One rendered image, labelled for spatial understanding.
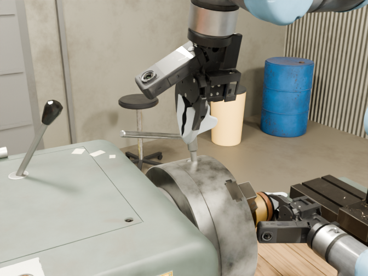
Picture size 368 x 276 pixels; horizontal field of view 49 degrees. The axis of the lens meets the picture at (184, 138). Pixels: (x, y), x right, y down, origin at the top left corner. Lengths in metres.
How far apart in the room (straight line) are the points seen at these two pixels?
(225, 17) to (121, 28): 3.29
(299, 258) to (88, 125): 3.00
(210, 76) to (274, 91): 3.74
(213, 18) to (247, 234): 0.43
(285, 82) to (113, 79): 1.75
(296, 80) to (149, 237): 3.81
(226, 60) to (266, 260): 0.67
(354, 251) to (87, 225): 0.52
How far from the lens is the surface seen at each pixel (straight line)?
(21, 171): 0.83
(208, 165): 0.86
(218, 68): 0.68
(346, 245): 0.89
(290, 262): 1.19
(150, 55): 4.06
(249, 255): 0.84
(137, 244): 0.60
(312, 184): 1.41
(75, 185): 0.77
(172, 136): 0.80
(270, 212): 1.01
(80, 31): 3.73
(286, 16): 0.52
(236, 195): 0.83
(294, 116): 4.45
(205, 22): 0.61
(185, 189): 0.79
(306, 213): 0.98
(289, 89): 4.34
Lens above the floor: 1.61
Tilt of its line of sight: 22 degrees down
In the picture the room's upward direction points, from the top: straight up
